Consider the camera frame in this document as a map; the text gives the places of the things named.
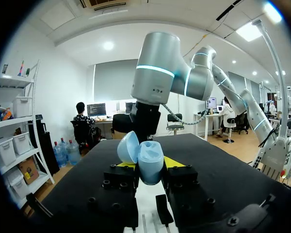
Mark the white plate with black stands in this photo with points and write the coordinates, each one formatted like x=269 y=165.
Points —
x=148 y=206

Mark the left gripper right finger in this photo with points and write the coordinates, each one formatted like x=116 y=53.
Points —
x=184 y=176

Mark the light blue earbud case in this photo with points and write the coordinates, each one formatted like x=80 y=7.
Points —
x=149 y=167

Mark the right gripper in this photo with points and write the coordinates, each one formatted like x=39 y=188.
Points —
x=148 y=119

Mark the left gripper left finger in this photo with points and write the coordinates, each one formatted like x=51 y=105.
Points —
x=116 y=179

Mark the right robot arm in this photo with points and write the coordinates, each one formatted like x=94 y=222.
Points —
x=196 y=80

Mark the person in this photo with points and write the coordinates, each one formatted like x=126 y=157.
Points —
x=83 y=123
x=227 y=116

